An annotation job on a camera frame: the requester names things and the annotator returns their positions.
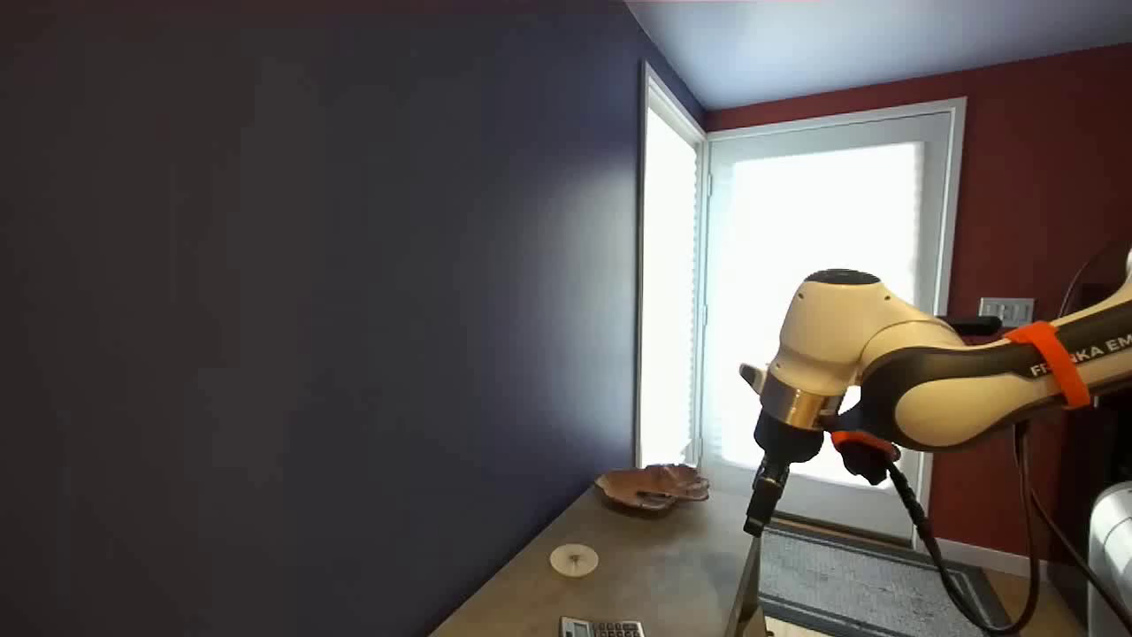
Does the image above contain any white window door frame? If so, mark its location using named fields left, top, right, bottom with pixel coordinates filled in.
left=635, top=78, right=966, bottom=540

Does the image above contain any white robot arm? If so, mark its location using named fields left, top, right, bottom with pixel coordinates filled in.
left=741, top=268, right=1132, bottom=534

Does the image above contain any white wall switch plate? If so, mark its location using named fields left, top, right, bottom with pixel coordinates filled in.
left=976, top=296, right=1032, bottom=325

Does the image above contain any silver calculator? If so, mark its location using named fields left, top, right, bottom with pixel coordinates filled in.
left=560, top=614, right=648, bottom=637

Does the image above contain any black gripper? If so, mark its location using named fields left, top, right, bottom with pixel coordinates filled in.
left=741, top=413, right=819, bottom=538

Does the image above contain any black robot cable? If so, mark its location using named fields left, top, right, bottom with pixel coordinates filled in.
left=884, top=420, right=1048, bottom=637

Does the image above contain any wooden plate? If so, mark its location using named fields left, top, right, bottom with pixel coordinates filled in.
left=598, top=462, right=711, bottom=512

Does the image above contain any white round coaster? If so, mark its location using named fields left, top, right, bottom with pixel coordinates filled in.
left=547, top=546, right=602, bottom=577

